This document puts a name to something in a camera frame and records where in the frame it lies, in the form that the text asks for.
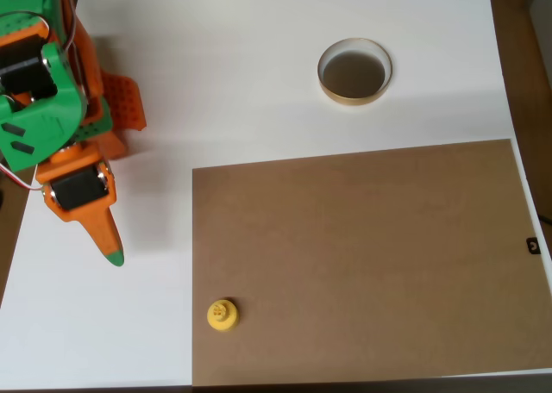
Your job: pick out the orange gripper black servo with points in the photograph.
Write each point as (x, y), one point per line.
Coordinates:
(79, 191)

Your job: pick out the small yellow plastic piece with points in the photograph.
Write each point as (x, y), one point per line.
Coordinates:
(221, 315)

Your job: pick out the orange robot base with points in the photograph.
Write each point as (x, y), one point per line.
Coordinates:
(125, 100)

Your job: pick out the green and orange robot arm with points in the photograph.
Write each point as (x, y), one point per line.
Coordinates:
(43, 121)

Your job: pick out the round shallow tin dish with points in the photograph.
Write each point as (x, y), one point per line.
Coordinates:
(354, 76)

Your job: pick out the white panel sheet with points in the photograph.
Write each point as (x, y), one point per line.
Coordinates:
(259, 87)

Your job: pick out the brown cardboard board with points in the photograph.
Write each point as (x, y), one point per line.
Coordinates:
(366, 259)

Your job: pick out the small black clip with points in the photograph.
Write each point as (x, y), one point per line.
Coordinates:
(533, 245)

